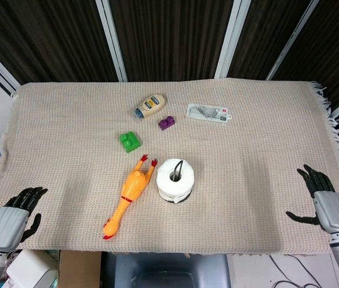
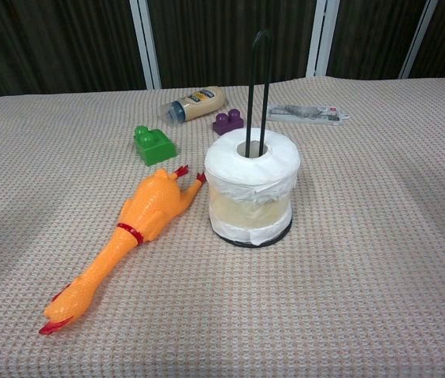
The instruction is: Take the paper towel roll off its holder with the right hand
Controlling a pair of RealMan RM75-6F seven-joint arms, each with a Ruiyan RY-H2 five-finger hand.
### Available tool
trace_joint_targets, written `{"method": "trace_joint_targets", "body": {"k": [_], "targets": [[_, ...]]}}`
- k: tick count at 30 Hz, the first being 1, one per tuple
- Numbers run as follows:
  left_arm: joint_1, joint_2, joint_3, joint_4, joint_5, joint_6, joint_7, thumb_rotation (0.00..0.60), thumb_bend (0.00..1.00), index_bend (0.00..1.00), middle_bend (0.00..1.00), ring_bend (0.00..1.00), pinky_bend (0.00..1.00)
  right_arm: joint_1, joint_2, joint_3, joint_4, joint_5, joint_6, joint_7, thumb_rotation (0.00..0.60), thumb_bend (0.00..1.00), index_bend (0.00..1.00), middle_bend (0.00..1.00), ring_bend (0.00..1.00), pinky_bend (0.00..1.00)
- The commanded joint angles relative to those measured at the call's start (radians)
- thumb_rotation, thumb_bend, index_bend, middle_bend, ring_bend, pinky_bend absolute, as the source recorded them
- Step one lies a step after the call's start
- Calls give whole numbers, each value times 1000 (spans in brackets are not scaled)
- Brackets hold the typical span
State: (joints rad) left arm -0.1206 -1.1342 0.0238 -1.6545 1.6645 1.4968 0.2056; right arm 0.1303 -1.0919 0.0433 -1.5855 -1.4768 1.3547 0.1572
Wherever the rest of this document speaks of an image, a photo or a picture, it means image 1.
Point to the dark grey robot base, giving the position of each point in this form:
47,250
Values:
169,270

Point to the white plastic appliance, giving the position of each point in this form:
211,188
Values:
31,270

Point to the flat white packaged card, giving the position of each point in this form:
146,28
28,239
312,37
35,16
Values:
208,112

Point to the beige waffle-weave tablecloth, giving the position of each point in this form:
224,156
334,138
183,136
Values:
247,150

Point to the right black grey robot hand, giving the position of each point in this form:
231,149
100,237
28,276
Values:
332,210

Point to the mayonnaise squeeze bottle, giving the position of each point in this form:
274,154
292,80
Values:
152,105

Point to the orange rubber chicken toy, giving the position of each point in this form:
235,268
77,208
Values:
133,187

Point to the left black grey robot hand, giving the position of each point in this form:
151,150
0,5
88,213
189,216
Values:
5,223

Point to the brown cardboard box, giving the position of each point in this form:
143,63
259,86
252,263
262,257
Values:
79,270

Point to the green toy building block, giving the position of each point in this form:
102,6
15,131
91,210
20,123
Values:
130,142

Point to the purple toy building block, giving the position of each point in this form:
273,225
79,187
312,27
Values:
166,123

